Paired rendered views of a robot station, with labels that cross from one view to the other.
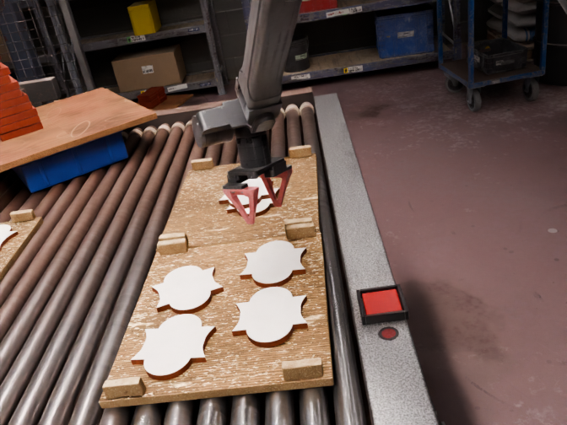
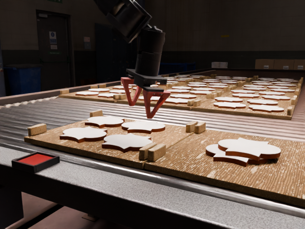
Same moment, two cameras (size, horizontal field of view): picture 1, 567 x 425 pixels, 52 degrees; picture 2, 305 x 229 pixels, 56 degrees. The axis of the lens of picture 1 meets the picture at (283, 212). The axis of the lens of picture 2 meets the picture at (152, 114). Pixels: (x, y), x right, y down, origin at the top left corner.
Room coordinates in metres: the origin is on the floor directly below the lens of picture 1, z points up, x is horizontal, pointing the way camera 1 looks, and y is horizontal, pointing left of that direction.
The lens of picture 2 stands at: (1.28, -0.61, 1.17)
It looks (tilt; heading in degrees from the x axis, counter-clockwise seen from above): 12 degrees down; 114
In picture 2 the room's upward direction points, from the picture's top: straight up
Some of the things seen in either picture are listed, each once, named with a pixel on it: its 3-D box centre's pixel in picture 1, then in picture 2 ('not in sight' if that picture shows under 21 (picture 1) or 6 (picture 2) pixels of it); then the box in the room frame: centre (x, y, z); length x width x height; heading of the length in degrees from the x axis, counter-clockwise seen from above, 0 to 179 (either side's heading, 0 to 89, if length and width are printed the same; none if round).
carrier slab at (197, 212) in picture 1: (245, 198); (255, 158); (1.24, 0.08, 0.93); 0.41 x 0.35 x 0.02; 173
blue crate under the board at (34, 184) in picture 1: (62, 147); not in sight; (1.73, 0.64, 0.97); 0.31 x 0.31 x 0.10; 30
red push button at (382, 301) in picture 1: (381, 304); (36, 161); (0.77, -0.14, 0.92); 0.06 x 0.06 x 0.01; 86
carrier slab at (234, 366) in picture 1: (228, 306); (116, 134); (0.83, 0.13, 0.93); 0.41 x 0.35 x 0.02; 174
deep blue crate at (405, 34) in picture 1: (403, 29); not in sight; (5.31, -1.37, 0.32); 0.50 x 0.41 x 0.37; 81
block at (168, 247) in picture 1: (172, 246); (191, 126); (1.04, 0.24, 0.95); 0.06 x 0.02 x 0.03; 84
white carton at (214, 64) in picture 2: not in sight; (219, 66); (-0.19, 6.84, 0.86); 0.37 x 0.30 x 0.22; 175
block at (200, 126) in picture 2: (173, 239); (200, 127); (1.06, 0.24, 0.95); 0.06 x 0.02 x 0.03; 83
